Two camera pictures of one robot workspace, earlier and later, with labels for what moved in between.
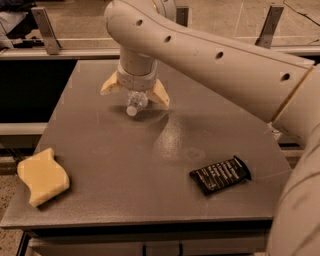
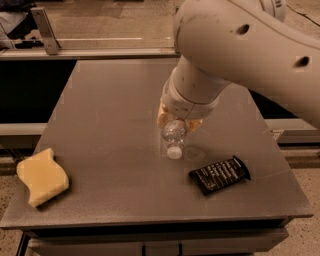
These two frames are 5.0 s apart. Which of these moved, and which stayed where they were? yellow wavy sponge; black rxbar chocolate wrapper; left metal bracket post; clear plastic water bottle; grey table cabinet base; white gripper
Moved: white gripper; clear plastic water bottle
Stayed: yellow wavy sponge; black rxbar chocolate wrapper; grey table cabinet base; left metal bracket post
